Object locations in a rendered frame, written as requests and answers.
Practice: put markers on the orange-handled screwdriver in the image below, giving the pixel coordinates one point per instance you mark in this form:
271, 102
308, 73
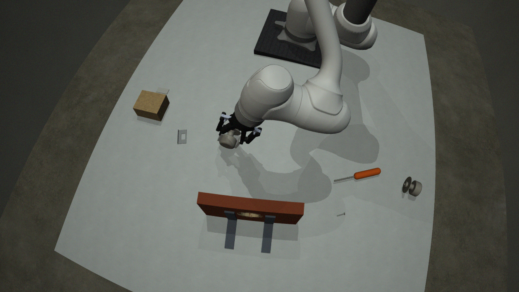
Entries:
363, 174

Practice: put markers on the brown rectangular box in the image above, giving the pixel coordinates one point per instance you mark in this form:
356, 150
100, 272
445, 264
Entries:
151, 105

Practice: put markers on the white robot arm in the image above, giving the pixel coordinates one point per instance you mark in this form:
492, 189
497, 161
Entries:
271, 94

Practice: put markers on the dark metal door knob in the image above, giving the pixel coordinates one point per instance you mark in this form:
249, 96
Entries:
414, 187

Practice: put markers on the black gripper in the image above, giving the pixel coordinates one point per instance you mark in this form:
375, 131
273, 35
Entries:
235, 124

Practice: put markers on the brown wooden door slab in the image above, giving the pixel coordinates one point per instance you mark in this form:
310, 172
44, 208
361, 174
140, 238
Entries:
249, 208

